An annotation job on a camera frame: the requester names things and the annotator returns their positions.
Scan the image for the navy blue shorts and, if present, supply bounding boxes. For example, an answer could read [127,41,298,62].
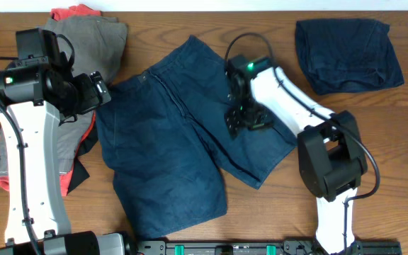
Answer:
[96,36,296,239]

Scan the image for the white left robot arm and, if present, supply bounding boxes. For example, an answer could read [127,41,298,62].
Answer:
[0,64,125,254]

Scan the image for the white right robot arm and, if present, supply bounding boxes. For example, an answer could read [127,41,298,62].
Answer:
[225,55,368,254]

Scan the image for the grey folded shorts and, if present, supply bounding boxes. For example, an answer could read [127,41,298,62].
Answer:
[0,16,128,175]

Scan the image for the folded dark navy garment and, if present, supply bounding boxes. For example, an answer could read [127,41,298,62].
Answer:
[295,18,404,96]

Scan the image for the red folded garment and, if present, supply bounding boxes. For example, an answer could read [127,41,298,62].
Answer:
[0,4,102,198]

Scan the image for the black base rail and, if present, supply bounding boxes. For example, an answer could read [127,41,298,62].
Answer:
[136,239,402,255]

